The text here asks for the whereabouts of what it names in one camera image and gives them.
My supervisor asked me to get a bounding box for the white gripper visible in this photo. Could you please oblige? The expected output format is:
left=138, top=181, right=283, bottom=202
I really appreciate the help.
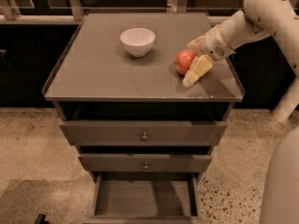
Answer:
left=183, top=25, right=235, bottom=87

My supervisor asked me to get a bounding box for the red apple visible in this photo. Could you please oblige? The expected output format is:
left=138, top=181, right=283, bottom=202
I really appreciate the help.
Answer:
left=174, top=49, right=197, bottom=76

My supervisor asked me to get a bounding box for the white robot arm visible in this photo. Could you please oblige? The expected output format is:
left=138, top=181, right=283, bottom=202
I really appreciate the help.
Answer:
left=183, top=0, right=299, bottom=224

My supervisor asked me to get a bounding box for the grey drawer cabinet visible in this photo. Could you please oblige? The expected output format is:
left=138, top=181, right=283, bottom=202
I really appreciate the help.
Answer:
left=41, top=12, right=246, bottom=224

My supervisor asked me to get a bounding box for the brass top drawer knob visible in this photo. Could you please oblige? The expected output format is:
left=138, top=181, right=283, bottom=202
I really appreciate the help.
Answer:
left=141, top=133, right=149, bottom=141

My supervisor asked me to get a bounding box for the brass drawer knob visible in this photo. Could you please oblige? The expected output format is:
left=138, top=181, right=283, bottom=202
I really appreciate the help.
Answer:
left=143, top=162, right=150, bottom=170
left=141, top=133, right=149, bottom=141

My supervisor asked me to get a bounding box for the brass middle drawer knob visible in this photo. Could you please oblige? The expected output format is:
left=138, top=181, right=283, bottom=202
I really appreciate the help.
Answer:
left=143, top=162, right=150, bottom=170

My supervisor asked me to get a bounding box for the top grey drawer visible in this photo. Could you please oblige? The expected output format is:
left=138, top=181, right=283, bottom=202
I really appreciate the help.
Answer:
left=60, top=120, right=226, bottom=147

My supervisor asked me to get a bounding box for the middle grey drawer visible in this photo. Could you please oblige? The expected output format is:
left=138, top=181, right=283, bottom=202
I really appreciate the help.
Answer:
left=78, top=154, right=212, bottom=173

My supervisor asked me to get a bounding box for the bottom grey open drawer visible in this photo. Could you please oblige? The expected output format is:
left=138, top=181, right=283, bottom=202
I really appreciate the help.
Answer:
left=82, top=173, right=210, bottom=224

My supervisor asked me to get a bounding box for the white ceramic bowl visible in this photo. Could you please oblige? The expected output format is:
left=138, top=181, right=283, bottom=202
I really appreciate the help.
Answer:
left=120, top=28, right=156, bottom=57

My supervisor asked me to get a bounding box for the white pipe leg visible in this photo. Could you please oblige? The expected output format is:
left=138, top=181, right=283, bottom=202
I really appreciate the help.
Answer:
left=273, top=78, right=299, bottom=122

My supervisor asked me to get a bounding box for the black object on floor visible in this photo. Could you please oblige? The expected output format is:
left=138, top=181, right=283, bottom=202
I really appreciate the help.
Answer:
left=35, top=214, right=49, bottom=224

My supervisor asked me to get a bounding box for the metal window frame rail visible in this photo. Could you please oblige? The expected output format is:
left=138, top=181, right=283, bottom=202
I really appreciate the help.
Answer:
left=0, top=0, right=244, bottom=24

